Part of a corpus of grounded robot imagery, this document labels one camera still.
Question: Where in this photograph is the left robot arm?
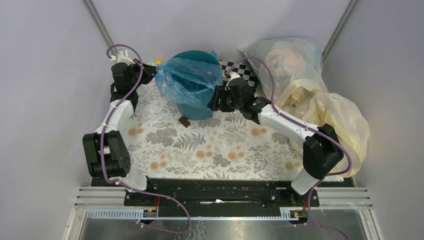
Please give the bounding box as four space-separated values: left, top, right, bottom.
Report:
82 62 156 206

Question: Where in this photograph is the purple cable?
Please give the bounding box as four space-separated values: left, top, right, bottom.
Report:
99 43 193 235
225 56 353 240

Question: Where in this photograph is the black white checkerboard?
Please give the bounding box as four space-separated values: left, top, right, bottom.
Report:
219 60 259 89

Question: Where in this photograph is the floral table mat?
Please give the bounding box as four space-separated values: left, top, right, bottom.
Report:
121 82 303 181

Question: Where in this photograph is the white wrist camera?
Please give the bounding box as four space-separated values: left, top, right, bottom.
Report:
110 49 135 66
224 71 241 90

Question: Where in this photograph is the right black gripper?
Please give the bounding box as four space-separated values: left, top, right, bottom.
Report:
207 85 243 113

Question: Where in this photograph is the clear stuffed trash bag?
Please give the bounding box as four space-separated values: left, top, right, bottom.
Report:
239 37 328 108

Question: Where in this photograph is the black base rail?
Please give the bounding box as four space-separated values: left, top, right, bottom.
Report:
75 178 370 221

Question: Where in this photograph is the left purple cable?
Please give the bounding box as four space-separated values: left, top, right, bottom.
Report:
99 43 193 235

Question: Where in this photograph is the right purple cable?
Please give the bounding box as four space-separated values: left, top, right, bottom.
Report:
225 56 353 240

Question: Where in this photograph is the yellow plastic trash bag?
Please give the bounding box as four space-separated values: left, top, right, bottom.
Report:
281 88 370 178

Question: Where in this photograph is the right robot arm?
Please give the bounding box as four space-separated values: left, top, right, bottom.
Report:
207 77 345 206

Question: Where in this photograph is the blue plastic trash bag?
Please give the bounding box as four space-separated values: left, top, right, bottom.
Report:
155 57 223 110

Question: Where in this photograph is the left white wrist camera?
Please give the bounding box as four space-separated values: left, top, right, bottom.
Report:
110 49 135 66

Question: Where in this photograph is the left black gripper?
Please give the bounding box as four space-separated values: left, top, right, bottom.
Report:
127 58 159 90

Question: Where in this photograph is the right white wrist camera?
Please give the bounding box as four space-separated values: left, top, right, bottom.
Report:
224 71 241 90

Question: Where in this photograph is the teal plastic trash bin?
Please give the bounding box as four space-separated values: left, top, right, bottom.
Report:
174 50 223 120

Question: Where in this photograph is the brown wooden block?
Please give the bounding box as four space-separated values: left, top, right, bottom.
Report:
178 116 191 128

